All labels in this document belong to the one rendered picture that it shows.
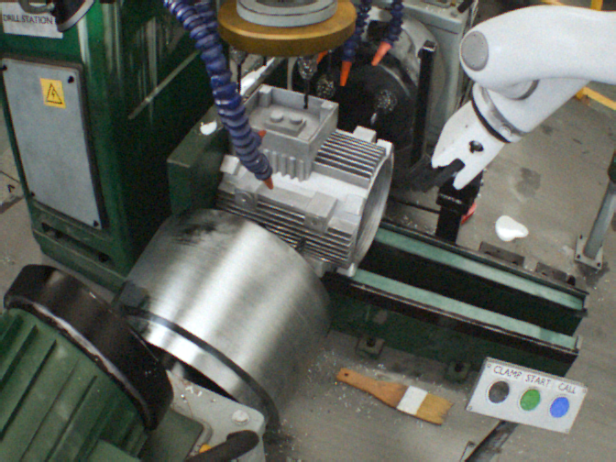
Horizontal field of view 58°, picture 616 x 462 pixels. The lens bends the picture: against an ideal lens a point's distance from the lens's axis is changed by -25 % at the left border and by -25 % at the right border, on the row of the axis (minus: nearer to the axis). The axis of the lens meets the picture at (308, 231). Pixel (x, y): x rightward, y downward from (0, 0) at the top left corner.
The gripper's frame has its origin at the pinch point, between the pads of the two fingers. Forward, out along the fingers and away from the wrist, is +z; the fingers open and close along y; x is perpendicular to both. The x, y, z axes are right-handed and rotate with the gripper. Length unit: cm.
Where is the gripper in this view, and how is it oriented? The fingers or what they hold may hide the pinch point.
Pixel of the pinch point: (425, 174)
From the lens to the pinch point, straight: 86.6
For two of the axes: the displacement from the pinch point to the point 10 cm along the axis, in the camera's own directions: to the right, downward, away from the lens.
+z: -4.9, 4.3, 7.6
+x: -7.8, -6.0, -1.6
